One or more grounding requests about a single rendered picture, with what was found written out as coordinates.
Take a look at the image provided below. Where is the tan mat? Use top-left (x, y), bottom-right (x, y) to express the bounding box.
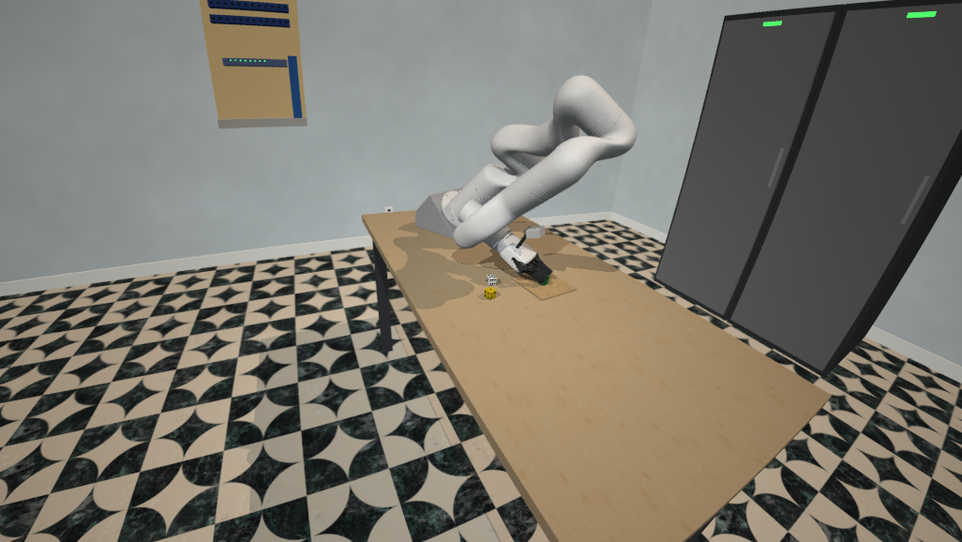
top-left (513, 274), bottom-right (576, 301)

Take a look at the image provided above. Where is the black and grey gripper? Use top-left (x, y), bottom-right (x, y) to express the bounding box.
top-left (496, 232), bottom-right (552, 284)

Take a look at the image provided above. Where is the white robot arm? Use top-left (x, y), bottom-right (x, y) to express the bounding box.
top-left (442, 75), bottom-right (637, 250)

